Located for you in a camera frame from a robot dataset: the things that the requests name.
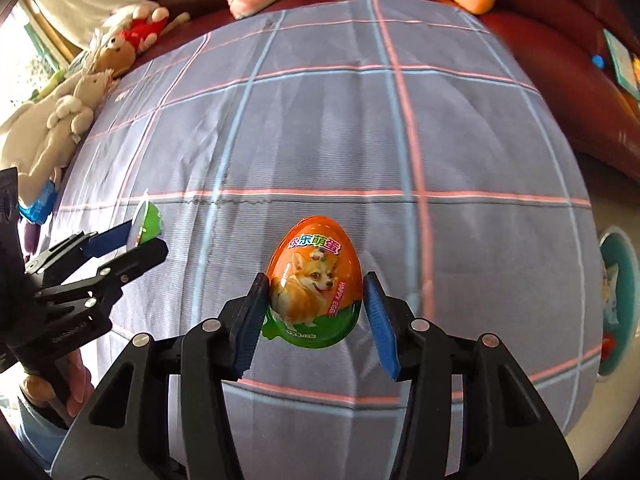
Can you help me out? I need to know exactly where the white red egg shell half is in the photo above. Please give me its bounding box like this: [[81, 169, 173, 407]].
[[126, 198, 163, 249]]

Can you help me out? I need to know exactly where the orange green toy egg half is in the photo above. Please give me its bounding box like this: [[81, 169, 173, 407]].
[[262, 216, 363, 350]]

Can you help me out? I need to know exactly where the teal trash bin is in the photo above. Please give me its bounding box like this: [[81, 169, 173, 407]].
[[598, 226, 639, 380]]

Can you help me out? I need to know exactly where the person's left hand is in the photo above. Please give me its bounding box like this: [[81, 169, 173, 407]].
[[20, 349, 96, 418]]

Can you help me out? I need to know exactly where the person's blue jeans leg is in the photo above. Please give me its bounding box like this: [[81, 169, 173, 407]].
[[15, 392, 68, 472]]

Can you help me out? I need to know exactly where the white rabbit plush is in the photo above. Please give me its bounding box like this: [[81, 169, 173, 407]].
[[1, 70, 113, 208]]

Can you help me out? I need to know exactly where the brown bear plush red outfit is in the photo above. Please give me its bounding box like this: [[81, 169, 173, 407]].
[[90, 6, 190, 78]]

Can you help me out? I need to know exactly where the plaid purple tablecloth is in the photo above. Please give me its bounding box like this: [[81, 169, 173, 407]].
[[49, 0, 606, 480]]

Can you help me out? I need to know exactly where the teal children's book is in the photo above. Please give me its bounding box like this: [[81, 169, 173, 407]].
[[603, 29, 639, 100]]

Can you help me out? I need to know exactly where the blue bottle cap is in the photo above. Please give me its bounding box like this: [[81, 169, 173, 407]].
[[591, 55, 605, 70]]

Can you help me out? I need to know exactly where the dark red leather sofa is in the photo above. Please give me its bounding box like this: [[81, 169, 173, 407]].
[[117, 0, 640, 187]]

